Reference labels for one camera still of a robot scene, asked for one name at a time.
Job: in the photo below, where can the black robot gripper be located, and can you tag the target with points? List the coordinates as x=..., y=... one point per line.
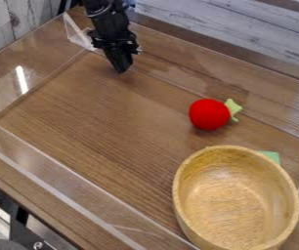
x=112, y=36

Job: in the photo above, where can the red felt strawberry toy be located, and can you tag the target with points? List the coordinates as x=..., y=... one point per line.
x=211, y=114

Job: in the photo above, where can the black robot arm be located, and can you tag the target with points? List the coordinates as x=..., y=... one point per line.
x=96, y=6

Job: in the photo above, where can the green felt piece behind bowl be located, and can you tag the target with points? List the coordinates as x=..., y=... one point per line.
x=273, y=155

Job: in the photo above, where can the wooden oval bowl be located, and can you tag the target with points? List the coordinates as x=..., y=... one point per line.
x=235, y=200

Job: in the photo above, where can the clear acrylic tray enclosure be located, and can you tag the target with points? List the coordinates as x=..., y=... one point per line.
x=94, y=139

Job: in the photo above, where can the black table clamp bracket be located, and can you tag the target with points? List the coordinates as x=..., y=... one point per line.
x=23, y=235

